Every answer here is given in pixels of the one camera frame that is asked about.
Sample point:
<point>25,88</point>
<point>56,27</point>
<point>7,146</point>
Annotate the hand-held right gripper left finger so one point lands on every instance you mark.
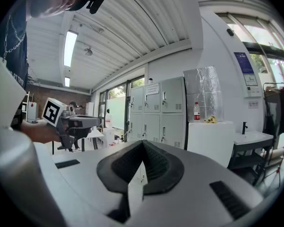
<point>85,174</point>

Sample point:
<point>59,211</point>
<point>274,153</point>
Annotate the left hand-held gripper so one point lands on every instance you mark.
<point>52,111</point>

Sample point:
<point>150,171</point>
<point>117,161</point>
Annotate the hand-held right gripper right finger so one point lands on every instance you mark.
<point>191,197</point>

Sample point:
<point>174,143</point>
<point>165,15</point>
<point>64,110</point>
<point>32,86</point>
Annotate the grey metal locker cabinet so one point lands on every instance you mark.
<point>151,126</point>

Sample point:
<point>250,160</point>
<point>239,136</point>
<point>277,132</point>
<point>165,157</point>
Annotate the locker door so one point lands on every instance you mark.
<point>174,129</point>

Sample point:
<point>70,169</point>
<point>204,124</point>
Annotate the person's left forearm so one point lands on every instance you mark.
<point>40,132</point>

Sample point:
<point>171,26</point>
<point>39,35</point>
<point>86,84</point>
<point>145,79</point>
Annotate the white ceiling tube light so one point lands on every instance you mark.
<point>67,81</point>
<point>70,48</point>

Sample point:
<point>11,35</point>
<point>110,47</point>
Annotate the white paper notice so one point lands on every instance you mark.
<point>152,89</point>

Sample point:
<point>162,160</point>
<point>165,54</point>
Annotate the small white round object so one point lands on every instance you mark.
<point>150,81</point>

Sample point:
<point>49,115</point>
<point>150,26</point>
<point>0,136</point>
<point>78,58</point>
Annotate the yellow cloth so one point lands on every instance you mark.
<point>211,119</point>

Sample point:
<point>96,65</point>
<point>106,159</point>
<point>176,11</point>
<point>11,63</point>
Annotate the clear water bottle red label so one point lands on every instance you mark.
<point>197,113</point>

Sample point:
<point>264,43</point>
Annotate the white sink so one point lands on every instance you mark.
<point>253,137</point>

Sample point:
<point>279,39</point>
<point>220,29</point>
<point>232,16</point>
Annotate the black faucet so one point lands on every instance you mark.
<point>244,128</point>

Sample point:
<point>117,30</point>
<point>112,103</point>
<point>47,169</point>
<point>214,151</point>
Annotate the person in dark shirt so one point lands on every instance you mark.
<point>16,55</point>

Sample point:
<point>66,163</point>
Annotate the silver foil panel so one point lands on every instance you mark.
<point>203,86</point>

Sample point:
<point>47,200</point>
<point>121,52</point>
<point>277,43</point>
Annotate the black clothes rack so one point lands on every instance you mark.
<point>274,107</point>

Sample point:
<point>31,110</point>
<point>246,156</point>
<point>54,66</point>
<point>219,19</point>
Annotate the person's head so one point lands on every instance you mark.
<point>45,3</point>

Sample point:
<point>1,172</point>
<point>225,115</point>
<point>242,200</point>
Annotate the large window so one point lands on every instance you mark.
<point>258,32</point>

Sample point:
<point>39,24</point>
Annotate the white table black frame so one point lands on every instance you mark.
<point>94,134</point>

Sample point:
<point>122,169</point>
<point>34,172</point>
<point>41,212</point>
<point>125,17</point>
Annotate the white box pedestal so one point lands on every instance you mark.
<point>210,141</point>

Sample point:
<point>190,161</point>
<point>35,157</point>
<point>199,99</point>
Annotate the small white wall sign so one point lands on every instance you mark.
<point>253,104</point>

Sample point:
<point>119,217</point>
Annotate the black head-mounted camera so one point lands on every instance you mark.
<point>97,1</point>

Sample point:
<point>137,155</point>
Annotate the white wall info panel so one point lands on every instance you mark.
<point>250,80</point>

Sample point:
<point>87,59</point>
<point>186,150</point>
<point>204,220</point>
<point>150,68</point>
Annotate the blue wall poster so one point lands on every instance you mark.
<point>244,63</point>

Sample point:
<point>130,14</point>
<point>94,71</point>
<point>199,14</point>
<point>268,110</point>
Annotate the small black wall box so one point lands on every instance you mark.
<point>230,32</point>

